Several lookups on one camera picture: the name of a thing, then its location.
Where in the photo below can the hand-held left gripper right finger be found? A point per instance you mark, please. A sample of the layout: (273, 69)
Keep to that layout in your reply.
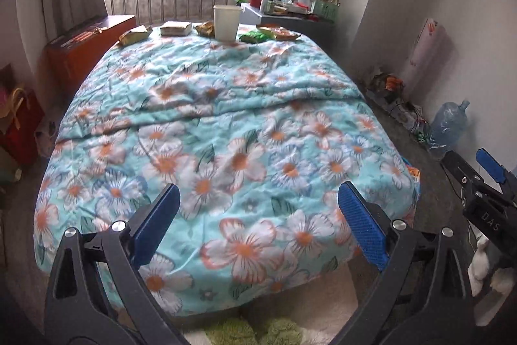
(361, 219)

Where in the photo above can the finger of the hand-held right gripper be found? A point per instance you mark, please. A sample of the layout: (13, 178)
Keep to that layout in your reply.
(490, 166)
(462, 173)

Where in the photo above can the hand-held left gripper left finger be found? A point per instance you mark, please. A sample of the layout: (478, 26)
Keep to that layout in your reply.
(159, 215)

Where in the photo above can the cream white cloth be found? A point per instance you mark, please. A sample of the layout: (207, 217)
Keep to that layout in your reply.
(490, 280)

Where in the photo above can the large clear water bottle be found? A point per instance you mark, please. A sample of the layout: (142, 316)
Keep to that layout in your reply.
(448, 130)

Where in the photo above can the black bag with orange contents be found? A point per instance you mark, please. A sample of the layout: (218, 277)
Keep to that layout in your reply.
(385, 84)

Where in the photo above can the floral light blue blanket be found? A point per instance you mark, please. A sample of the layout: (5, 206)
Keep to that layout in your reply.
(226, 118)

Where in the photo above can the green fluffy rug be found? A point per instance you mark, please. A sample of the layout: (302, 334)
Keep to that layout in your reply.
(250, 333)

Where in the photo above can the red gift bag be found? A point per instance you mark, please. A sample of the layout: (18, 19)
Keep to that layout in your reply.
(20, 130)

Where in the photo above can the orange red cabinet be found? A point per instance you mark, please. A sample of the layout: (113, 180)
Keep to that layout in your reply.
(80, 54)

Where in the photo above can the large yellow snack packet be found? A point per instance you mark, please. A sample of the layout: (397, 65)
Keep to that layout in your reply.
(135, 36)

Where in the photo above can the beige biscuit packet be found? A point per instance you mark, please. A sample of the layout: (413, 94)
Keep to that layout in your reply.
(175, 29)

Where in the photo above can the small yellow snack packet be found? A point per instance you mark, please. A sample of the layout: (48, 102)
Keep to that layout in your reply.
(205, 29)

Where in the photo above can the small green snack packet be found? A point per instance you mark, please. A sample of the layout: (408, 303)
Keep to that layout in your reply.
(252, 38)

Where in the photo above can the white paper cup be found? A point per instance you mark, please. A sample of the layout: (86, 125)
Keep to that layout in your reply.
(226, 23)

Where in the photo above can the grey cabinet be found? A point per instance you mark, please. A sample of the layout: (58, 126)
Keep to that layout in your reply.
(295, 27)

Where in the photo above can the orange and yellow snack packet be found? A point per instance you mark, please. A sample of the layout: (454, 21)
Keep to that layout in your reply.
(280, 33)

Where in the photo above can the green plastic basket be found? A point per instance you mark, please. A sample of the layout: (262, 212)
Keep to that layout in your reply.
(326, 9)

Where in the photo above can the small white bottle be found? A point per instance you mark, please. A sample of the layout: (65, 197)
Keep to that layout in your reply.
(265, 3)

